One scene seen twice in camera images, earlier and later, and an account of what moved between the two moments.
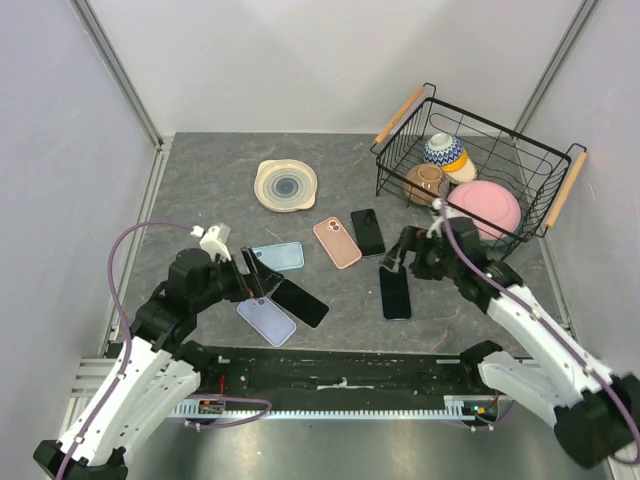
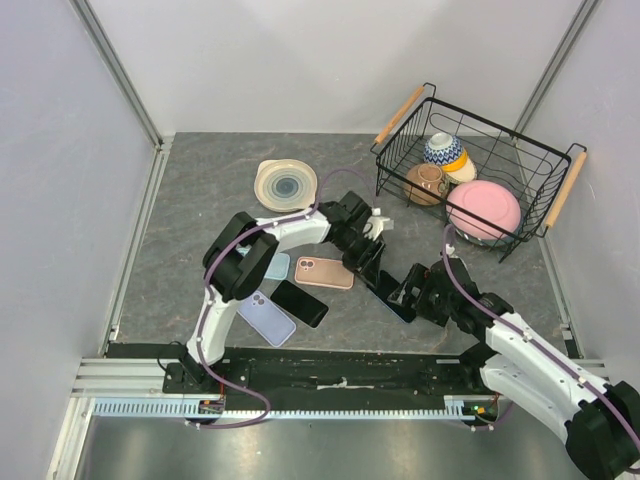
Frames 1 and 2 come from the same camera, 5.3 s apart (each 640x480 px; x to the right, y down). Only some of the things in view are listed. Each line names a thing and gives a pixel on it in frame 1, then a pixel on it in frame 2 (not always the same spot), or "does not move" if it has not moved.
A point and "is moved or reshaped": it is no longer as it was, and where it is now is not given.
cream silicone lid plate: (285, 185) does not move
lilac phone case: (271, 322) does not move
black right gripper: (412, 238) → (418, 276)
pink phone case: (337, 242) is moved or reshaped
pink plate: (491, 201) does not move
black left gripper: (265, 277) → (366, 267)
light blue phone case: (280, 256) is moved or reshaped
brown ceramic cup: (429, 176) does not move
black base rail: (337, 374) does not move
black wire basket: (432, 154) does not move
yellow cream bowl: (463, 170) does not move
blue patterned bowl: (442, 149) does not move
